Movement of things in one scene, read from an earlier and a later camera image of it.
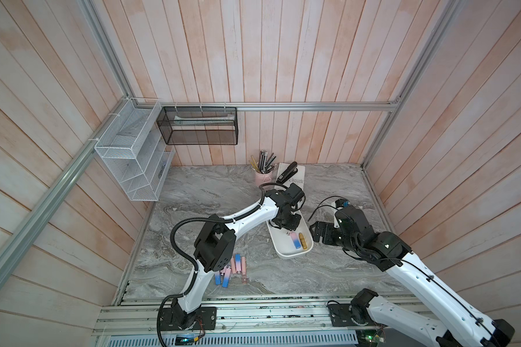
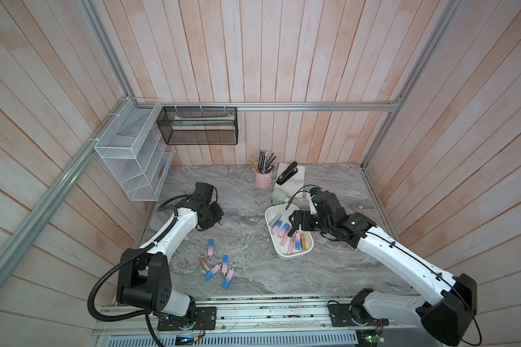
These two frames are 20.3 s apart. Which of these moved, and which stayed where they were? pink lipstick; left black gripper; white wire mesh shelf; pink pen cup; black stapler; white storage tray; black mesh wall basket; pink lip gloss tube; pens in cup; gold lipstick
Moved: pink lipstick; left black gripper; pink lip gloss tube
Stayed: white storage tray; black mesh wall basket; pens in cup; white wire mesh shelf; gold lipstick; pink pen cup; black stapler
